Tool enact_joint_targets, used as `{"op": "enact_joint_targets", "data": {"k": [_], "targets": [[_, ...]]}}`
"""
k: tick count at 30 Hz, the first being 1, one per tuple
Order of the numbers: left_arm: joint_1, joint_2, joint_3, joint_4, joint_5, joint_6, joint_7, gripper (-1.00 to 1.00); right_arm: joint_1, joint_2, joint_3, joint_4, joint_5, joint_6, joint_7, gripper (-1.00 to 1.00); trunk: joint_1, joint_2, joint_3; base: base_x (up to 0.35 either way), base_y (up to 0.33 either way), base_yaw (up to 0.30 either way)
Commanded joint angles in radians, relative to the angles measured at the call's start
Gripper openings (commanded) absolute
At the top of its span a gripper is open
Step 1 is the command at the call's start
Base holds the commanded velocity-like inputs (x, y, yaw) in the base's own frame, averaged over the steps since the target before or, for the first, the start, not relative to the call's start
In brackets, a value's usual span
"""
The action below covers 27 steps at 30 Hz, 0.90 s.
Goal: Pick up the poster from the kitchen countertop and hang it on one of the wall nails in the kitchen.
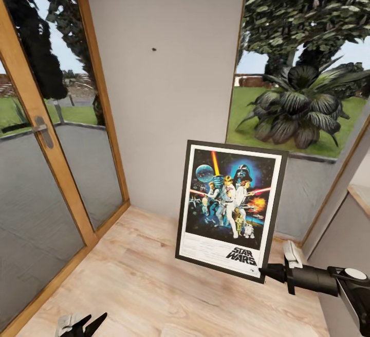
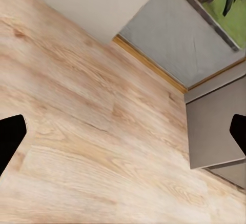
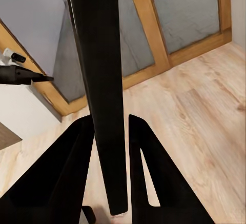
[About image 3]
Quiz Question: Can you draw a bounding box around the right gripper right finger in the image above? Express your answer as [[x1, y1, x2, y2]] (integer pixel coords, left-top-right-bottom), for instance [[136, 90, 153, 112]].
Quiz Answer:
[[129, 114, 215, 224]]

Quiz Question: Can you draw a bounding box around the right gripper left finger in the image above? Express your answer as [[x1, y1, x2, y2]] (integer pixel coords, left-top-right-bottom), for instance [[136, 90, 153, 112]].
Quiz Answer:
[[0, 114, 95, 224]]

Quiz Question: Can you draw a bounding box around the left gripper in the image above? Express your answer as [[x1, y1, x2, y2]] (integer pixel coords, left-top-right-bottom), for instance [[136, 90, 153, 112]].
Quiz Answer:
[[0, 65, 53, 85]]

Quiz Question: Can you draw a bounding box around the poster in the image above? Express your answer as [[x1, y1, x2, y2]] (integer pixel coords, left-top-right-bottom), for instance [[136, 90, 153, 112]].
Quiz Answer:
[[67, 0, 128, 216]]

